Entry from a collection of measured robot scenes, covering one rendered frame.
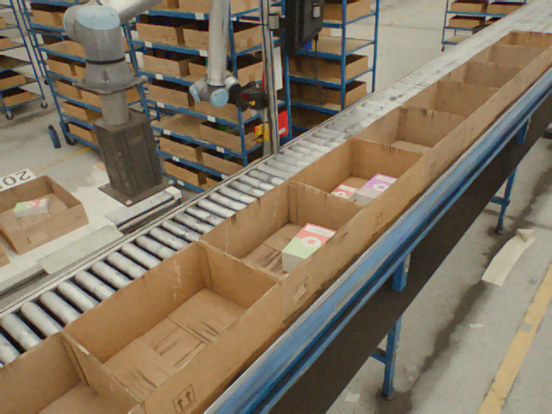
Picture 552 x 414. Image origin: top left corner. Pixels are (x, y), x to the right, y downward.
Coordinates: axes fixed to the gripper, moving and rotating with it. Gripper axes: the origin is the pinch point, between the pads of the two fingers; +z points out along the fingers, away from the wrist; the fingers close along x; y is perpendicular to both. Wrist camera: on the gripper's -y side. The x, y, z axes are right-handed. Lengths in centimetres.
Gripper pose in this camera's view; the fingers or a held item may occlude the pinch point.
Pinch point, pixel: (263, 110)
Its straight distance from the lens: 230.7
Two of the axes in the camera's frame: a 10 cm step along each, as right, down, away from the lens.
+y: -3.3, 5.8, 7.5
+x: -6.4, 4.5, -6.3
